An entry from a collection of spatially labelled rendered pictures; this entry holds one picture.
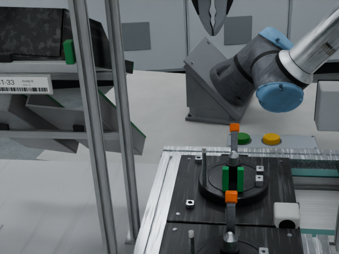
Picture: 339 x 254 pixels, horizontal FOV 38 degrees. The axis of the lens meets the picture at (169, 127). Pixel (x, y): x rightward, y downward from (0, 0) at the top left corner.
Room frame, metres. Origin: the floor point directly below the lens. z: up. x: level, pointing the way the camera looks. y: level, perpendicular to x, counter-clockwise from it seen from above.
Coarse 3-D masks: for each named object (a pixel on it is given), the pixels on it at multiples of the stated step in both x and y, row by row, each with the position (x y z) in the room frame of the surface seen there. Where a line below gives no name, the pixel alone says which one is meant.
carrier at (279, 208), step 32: (192, 160) 0.94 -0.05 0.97; (224, 160) 0.93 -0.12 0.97; (256, 160) 0.92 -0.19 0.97; (288, 160) 0.92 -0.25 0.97; (192, 192) 0.82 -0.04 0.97; (224, 192) 0.78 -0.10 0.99; (256, 192) 0.78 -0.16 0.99; (288, 192) 0.80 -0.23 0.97; (224, 224) 0.71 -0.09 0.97; (256, 224) 0.70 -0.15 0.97; (288, 224) 0.69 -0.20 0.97
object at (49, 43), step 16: (0, 16) 0.74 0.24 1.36; (16, 16) 0.73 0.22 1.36; (32, 16) 0.73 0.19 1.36; (48, 16) 0.72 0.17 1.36; (64, 16) 0.71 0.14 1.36; (0, 32) 0.73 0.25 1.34; (16, 32) 0.72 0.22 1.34; (32, 32) 0.72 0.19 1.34; (48, 32) 0.71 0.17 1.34; (64, 32) 0.70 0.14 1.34; (96, 32) 0.80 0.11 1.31; (0, 48) 0.72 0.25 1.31; (16, 48) 0.71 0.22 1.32; (32, 48) 0.71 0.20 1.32; (48, 48) 0.70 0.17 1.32; (96, 48) 0.79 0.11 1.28; (96, 64) 0.78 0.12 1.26; (128, 64) 0.91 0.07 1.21
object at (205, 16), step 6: (198, 0) 1.03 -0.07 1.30; (204, 0) 1.03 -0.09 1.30; (210, 0) 1.03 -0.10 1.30; (198, 6) 1.03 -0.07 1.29; (204, 6) 1.03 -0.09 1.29; (204, 12) 1.03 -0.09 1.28; (204, 18) 1.03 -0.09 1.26; (210, 18) 1.03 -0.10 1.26; (204, 24) 1.03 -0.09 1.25; (210, 24) 1.03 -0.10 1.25; (210, 30) 1.03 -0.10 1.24
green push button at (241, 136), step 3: (240, 135) 1.04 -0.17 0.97; (243, 135) 1.04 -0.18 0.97; (246, 135) 1.04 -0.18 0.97; (240, 138) 1.02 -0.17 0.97; (243, 138) 1.02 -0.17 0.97; (246, 138) 1.02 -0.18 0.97; (249, 138) 1.02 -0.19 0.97; (240, 141) 1.02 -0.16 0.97; (243, 141) 1.01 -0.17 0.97; (246, 141) 1.02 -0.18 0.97; (249, 141) 1.02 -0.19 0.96
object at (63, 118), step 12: (36, 96) 0.83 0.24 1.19; (48, 96) 0.86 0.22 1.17; (36, 108) 0.80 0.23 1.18; (48, 108) 0.78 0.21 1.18; (60, 108) 0.78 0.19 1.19; (72, 108) 0.77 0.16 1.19; (108, 108) 0.82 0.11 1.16; (48, 120) 0.85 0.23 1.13; (60, 120) 0.83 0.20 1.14; (72, 120) 0.82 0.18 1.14; (84, 120) 0.80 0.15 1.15; (108, 120) 0.81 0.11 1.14; (132, 132) 0.90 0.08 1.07; (84, 144) 0.95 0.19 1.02; (108, 144) 0.91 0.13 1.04
